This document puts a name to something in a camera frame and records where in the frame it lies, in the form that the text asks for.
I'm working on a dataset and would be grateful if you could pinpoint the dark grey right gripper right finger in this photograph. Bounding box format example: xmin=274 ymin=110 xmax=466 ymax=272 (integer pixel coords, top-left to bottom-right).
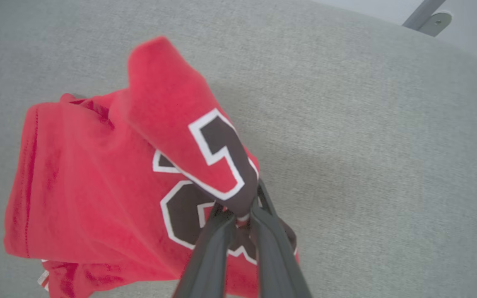
xmin=250 ymin=179 xmax=313 ymax=298

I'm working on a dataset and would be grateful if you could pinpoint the red and white jersey shirt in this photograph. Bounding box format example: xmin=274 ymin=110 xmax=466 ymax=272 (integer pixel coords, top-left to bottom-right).
xmin=3 ymin=36 xmax=301 ymax=298

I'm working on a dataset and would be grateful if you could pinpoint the grey metal bracket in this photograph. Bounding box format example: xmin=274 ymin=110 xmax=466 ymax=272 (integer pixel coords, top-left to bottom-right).
xmin=402 ymin=0 xmax=453 ymax=37

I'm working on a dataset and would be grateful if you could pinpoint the grey fabric sofa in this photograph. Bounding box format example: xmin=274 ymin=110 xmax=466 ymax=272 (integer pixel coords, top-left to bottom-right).
xmin=0 ymin=0 xmax=477 ymax=298

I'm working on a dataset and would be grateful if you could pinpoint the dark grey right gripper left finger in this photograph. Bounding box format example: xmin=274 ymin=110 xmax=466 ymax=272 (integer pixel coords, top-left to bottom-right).
xmin=173 ymin=204 xmax=237 ymax=298

